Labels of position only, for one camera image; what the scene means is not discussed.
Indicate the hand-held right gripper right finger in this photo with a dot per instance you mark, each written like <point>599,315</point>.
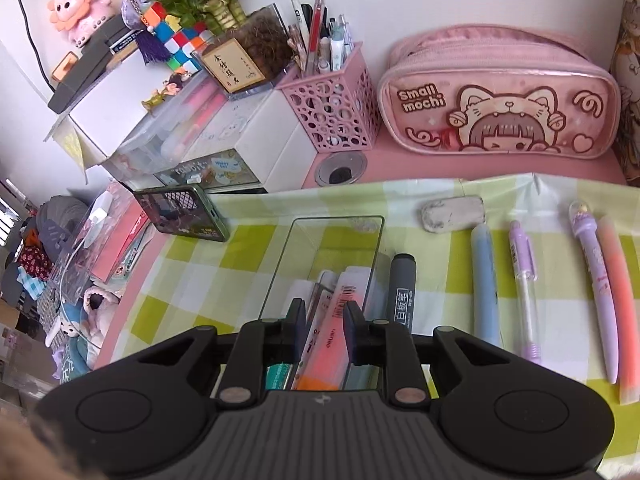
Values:
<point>354,335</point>

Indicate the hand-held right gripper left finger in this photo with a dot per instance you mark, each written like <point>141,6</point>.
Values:
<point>297,335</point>

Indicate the orange capped highlighter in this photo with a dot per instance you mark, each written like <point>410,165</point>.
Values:
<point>325,340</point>

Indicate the green glue stick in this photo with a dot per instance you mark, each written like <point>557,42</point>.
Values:
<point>277,377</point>

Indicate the black whiteboard marker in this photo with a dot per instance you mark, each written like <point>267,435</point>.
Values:
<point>402,290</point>

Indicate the clear plastic box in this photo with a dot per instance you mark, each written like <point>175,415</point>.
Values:
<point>300,260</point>

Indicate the light blue highlighter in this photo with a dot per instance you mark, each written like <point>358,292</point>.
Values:
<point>487,285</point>

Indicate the white eraser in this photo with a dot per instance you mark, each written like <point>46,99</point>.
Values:
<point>452,214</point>

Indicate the purple clear pen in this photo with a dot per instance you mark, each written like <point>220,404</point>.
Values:
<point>525,285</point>

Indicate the purple cartoon pen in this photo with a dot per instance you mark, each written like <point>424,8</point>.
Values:
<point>597,285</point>

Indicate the pink highlighter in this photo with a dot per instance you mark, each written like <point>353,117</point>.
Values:
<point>622,310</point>

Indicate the green checked tablecloth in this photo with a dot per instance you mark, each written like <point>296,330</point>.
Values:
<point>440,285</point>

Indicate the smartphone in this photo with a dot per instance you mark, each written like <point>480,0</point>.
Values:
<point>180,212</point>

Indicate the cartoon picture book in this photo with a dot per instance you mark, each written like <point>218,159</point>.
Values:
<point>137,260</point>

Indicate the pink plush toy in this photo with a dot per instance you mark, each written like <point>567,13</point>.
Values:
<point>102,310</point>

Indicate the white desk drawer organizer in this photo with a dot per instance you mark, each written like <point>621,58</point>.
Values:
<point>280,120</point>

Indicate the pink pen holder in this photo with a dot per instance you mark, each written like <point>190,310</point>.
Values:
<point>335,110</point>

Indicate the white plush toy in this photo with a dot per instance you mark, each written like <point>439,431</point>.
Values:
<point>65,327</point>

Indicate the white charger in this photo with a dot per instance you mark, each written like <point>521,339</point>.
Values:
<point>100,210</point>

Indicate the clear plastic case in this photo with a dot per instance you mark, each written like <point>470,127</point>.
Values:
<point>70,260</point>

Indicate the clear compartment box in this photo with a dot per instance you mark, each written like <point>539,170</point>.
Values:
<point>165,130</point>

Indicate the dark floral cloth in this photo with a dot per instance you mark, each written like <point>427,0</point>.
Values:
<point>35,260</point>

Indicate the glass vase with label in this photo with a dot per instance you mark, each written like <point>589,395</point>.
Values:
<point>225,67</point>

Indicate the small brown figurine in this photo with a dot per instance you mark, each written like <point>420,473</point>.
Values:
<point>165,90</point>

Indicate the pink pencil case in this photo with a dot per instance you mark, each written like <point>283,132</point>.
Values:
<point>500,95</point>

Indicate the white storage box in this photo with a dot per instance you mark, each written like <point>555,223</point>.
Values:
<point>115,105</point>

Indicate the yellow lace piece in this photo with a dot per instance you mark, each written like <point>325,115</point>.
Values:
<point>70,145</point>

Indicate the bunch of pens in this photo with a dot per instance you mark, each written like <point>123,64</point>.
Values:
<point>320,30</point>

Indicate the colourful puzzle cube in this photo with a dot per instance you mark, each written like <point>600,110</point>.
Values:
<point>155,15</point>
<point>187,42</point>

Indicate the dark grey case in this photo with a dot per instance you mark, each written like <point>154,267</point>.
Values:
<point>90,65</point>

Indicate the tan wooden block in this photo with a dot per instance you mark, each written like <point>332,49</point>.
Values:
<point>65,67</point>

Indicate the purple sachet charm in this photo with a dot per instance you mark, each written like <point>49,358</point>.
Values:
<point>132,2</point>

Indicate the pink lion toy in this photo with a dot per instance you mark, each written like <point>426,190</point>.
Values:
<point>75,7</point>

